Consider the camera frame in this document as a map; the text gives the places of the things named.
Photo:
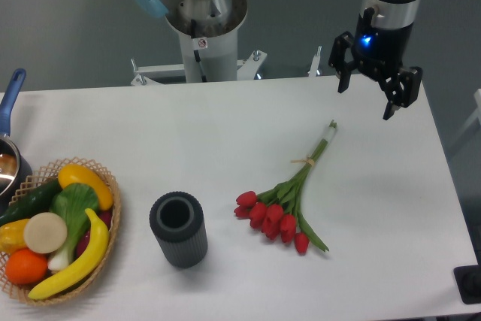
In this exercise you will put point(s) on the white frame at right edge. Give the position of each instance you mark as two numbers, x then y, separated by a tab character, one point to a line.
467	130

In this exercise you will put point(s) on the green cucumber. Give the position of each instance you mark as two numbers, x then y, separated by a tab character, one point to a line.
36	201

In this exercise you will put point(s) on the dark grey ribbed vase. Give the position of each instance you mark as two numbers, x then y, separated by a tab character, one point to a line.
177	222

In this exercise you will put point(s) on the yellow banana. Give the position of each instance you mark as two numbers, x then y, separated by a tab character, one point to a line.
81	267

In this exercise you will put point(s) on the black device at table edge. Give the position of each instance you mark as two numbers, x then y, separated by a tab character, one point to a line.
468	282

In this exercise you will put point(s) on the red fruit in basket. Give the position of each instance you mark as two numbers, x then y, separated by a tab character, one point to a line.
106	217

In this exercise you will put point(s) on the yellow squash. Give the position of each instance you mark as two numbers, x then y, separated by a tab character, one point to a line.
74	173

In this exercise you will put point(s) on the beige round disc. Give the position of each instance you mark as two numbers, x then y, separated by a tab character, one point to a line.
45	233

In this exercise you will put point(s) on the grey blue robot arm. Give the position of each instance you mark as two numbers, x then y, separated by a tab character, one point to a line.
389	14

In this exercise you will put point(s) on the woven wicker basket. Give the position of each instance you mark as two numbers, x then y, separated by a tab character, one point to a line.
44	175

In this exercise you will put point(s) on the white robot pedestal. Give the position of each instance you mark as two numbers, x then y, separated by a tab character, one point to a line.
207	32

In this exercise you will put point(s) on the orange fruit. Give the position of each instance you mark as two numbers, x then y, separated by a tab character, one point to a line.
25	267

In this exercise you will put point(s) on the yellow bell pepper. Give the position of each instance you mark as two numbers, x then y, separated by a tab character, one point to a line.
12	238

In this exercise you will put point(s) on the blue handled saucepan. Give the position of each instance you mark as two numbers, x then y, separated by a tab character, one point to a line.
14	168

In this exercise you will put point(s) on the green bok choy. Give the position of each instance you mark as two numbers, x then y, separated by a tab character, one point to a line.
70	204

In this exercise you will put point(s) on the red tulip bouquet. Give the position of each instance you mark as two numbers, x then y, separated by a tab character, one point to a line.
277	212

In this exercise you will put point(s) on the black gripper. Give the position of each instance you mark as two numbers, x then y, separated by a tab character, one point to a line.
378	53

